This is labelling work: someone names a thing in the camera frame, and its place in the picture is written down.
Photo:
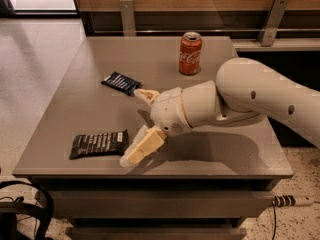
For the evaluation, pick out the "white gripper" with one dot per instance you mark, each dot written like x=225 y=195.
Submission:
x=167 y=112

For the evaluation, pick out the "black rxbar chocolate wrapper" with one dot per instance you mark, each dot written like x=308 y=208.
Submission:
x=103 y=144

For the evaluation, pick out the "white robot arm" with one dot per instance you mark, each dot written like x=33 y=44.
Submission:
x=242 y=90

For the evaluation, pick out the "dark blue snack bar wrapper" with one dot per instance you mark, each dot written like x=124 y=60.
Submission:
x=121 y=83

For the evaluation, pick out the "orange coca-cola can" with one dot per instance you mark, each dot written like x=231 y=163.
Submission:
x=190 y=50

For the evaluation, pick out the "white power strip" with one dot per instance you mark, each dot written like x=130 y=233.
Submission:
x=290 y=200

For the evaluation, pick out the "left metal wall bracket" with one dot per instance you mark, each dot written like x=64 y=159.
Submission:
x=127 y=17

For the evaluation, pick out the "metal wall bracket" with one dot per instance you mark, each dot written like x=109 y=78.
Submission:
x=127 y=17
x=268 y=33

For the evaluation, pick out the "right metal wall bracket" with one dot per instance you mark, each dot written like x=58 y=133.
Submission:
x=268 y=33

